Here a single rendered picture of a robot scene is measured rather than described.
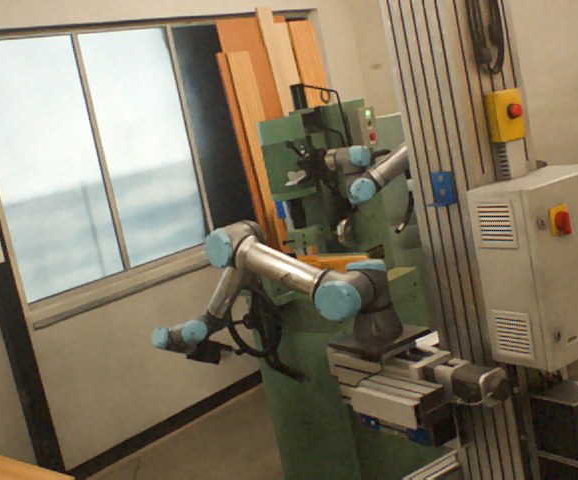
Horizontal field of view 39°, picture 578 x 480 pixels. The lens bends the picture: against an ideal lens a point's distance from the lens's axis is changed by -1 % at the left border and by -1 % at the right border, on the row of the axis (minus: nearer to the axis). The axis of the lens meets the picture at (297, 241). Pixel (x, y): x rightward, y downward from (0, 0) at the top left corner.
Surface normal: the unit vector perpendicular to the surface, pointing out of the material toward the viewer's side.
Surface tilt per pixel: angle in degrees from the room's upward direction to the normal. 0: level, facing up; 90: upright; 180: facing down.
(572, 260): 90
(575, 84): 90
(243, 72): 87
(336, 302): 93
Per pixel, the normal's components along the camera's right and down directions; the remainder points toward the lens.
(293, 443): -0.68, 0.25
